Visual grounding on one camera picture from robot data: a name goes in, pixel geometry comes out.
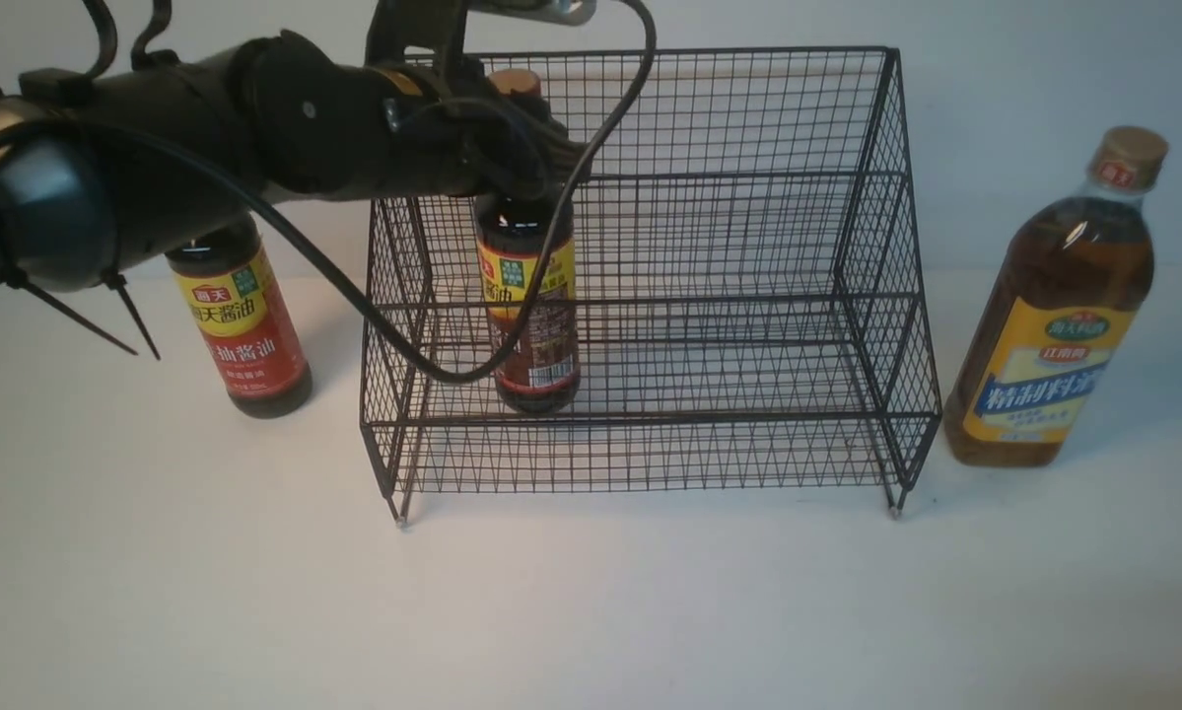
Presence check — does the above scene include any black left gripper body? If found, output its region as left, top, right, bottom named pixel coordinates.
left=364, top=1, right=591, bottom=198

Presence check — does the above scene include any dark soy sauce bottle brown label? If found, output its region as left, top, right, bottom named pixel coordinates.
left=474, top=67, right=582, bottom=415

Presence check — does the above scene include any soy sauce bottle red label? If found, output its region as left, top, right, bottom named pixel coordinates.
left=165, top=216, right=313, bottom=419

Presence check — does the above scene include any cooking wine bottle yellow label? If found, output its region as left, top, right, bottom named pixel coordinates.
left=942, top=125, right=1170, bottom=467

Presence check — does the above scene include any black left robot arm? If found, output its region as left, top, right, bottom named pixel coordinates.
left=0, top=1, right=596, bottom=292

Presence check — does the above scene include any black cable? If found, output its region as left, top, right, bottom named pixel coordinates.
left=78, top=0, right=660, bottom=386

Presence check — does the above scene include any black wire mesh rack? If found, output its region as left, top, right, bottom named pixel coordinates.
left=361, top=46, right=941, bottom=526

